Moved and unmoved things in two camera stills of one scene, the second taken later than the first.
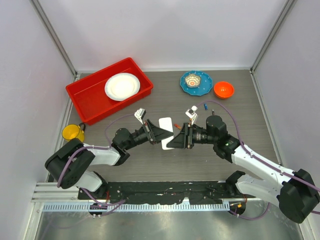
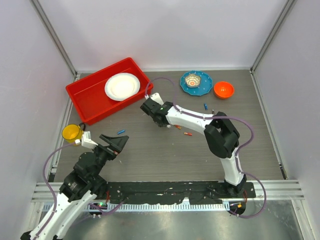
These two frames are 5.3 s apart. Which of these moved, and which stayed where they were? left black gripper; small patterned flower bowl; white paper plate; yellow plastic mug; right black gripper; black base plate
Moved: right black gripper; left black gripper
Stayed: small patterned flower bowl; white paper plate; yellow plastic mug; black base plate
